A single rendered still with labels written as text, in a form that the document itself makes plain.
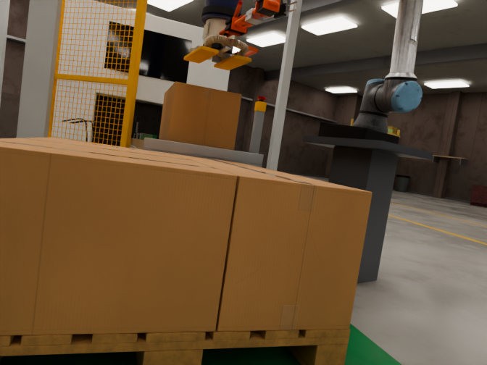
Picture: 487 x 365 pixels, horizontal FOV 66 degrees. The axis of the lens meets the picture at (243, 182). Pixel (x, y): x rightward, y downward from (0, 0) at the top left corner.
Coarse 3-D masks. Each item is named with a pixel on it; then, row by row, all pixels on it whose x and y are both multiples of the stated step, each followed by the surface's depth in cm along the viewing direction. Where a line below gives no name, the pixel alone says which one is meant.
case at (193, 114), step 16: (176, 96) 215; (192, 96) 218; (208, 96) 221; (224, 96) 224; (240, 96) 227; (176, 112) 216; (192, 112) 219; (208, 112) 222; (224, 112) 225; (160, 128) 269; (176, 128) 218; (192, 128) 220; (208, 128) 223; (224, 128) 226; (208, 144) 224; (224, 144) 227
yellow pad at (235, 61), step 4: (232, 56) 204; (236, 56) 201; (240, 56) 202; (244, 56) 203; (224, 60) 215; (228, 60) 209; (232, 60) 207; (236, 60) 206; (240, 60) 205; (244, 60) 203; (248, 60) 204; (216, 64) 227; (220, 64) 222; (224, 64) 221; (228, 64) 219; (232, 64) 218; (236, 64) 216; (240, 64) 215; (220, 68) 232; (224, 68) 230; (228, 68) 229; (232, 68) 227
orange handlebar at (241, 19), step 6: (270, 0) 153; (276, 6) 155; (252, 12) 166; (240, 18) 179; (234, 24) 185; (240, 24) 181; (246, 24) 179; (252, 24) 180; (222, 30) 200; (228, 36) 205; (252, 48) 225; (246, 54) 239; (252, 54) 235
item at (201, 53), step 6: (198, 48) 197; (204, 48) 194; (210, 48) 195; (192, 54) 208; (198, 54) 205; (204, 54) 203; (210, 54) 201; (216, 54) 200; (186, 60) 224; (192, 60) 221; (198, 60) 219; (204, 60) 217
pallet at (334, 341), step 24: (0, 336) 80; (24, 336) 81; (48, 336) 83; (72, 336) 88; (96, 336) 86; (120, 336) 88; (144, 336) 93; (168, 336) 91; (192, 336) 93; (216, 336) 95; (240, 336) 98; (264, 336) 100; (288, 336) 102; (312, 336) 105; (336, 336) 107; (0, 360) 94; (144, 360) 90; (168, 360) 92; (192, 360) 94; (312, 360) 107; (336, 360) 108
